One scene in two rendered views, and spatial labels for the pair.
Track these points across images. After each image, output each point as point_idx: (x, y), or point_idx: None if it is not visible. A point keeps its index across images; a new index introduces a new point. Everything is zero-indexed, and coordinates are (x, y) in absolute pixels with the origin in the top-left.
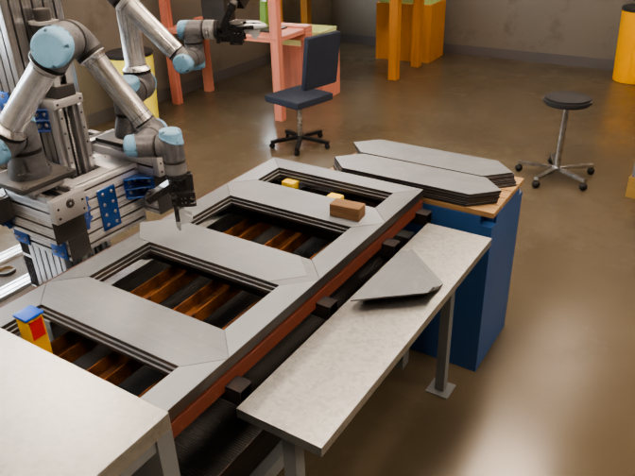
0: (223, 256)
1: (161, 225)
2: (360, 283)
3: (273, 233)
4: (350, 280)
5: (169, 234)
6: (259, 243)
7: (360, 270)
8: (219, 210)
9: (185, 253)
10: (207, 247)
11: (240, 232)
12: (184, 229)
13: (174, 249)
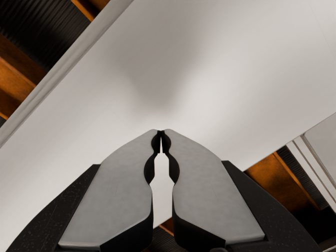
0: (6, 217)
1: (332, 33)
2: (153, 245)
3: (313, 193)
4: (163, 239)
5: (214, 67)
6: (300, 174)
7: (178, 249)
8: (334, 212)
9: (28, 118)
10: (67, 185)
11: (295, 182)
12: (229, 129)
13: (65, 77)
